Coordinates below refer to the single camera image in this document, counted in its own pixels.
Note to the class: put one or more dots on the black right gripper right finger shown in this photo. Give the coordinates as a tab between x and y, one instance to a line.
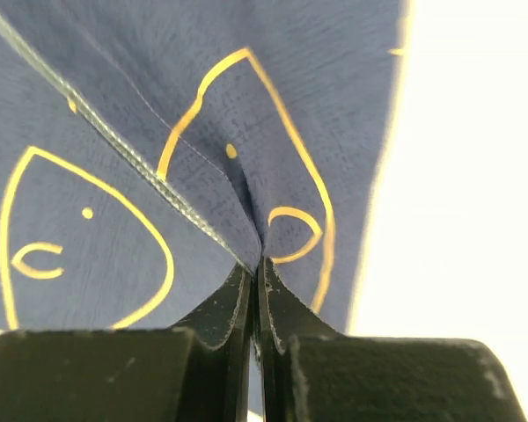
312	372

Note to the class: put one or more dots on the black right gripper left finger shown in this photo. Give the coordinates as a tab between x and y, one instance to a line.
194	370

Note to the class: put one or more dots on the blue cloth placemat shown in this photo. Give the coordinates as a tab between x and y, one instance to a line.
148	147

